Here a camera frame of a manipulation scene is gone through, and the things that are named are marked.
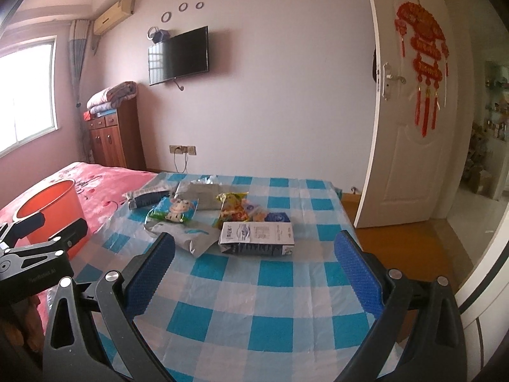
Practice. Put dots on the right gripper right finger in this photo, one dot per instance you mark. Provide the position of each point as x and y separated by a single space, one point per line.
436 348

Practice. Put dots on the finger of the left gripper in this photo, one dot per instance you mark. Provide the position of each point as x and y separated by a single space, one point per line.
11 233

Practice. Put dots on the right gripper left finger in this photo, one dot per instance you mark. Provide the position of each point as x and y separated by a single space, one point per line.
73 350

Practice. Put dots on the silver dark foil bag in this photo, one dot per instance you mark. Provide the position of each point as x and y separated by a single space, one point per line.
144 198

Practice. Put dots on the white grey plastic mailer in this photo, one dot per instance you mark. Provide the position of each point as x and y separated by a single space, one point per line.
194 237

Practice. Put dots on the blue cow snack bag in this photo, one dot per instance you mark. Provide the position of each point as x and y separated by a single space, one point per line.
173 210

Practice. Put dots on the grey paper package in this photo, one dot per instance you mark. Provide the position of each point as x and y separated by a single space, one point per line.
205 194

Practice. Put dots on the yellow red snack bag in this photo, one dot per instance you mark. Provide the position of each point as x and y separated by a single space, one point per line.
232 209

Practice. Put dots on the small blue wrapper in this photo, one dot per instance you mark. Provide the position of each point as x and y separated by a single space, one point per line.
277 217

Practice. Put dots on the orange plastic bucket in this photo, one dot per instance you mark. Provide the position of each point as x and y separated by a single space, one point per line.
59 203

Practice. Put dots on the wooden cabinet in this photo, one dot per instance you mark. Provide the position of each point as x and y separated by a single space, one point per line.
116 138

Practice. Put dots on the blue white checkered cloth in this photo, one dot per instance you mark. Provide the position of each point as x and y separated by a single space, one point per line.
221 317

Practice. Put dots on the folded pink blanket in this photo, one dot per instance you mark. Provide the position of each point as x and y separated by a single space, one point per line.
109 99

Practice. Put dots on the window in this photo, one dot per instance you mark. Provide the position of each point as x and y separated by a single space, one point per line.
27 92

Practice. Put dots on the grey plaid curtain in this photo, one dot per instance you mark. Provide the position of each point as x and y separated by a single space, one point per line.
77 43

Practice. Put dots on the white door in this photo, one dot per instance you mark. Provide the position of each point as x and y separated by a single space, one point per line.
405 171

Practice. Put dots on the red chinese knot decoration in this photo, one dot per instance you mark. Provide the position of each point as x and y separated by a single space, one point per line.
421 30

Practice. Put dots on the wall power outlet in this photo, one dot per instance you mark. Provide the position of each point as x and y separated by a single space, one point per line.
179 149

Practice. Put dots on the purple wall ornament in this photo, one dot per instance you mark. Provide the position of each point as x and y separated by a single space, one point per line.
157 35

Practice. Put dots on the black wall television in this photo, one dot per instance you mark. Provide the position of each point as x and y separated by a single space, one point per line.
181 56

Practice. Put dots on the wall air conditioner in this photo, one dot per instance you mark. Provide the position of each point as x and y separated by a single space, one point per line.
114 15

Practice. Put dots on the silver door handle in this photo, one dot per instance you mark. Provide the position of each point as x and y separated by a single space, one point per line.
388 79

